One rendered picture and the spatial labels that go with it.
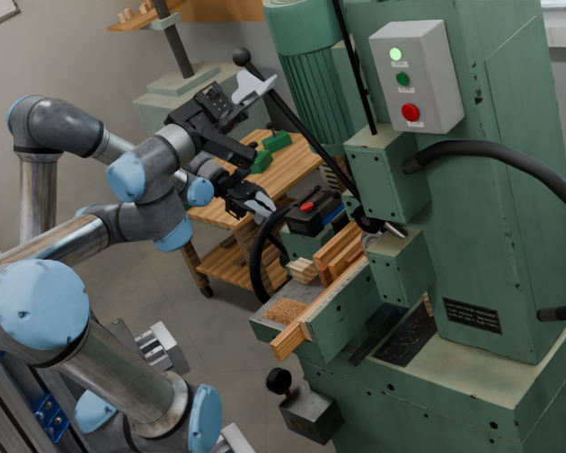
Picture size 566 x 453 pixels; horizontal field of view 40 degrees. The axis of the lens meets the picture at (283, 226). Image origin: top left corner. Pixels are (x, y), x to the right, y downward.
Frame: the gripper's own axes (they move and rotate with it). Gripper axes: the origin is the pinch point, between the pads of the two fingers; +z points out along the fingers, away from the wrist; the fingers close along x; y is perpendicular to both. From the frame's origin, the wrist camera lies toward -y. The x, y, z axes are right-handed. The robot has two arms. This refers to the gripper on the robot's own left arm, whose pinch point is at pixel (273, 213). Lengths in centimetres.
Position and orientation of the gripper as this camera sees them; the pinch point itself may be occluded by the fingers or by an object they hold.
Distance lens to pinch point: 202.1
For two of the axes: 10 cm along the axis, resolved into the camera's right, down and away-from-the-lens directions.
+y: -0.7, 6.4, 7.7
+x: -6.5, 5.5, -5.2
